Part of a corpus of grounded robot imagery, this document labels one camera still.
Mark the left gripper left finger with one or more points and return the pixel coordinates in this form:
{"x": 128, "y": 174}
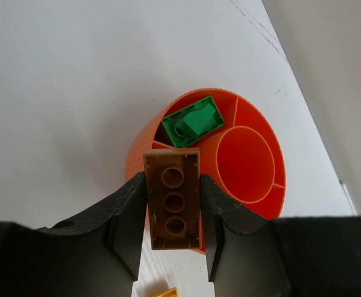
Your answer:
{"x": 96, "y": 252}

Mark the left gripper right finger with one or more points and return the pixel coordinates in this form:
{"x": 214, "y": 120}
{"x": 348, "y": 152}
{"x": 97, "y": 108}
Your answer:
{"x": 248, "y": 255}

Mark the yellow striped lego brick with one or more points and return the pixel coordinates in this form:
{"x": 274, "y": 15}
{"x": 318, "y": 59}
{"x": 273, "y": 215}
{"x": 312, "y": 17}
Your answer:
{"x": 168, "y": 293}

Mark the orange round divided container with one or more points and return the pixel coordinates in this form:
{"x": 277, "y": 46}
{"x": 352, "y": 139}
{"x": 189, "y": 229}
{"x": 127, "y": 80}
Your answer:
{"x": 243, "y": 157}

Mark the brown lego plate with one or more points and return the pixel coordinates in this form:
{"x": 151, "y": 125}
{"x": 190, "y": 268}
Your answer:
{"x": 173, "y": 189}

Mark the small green lego piece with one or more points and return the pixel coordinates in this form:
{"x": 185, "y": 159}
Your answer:
{"x": 194, "y": 123}

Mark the green lego plate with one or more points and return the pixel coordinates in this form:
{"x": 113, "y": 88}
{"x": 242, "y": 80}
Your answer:
{"x": 172, "y": 124}

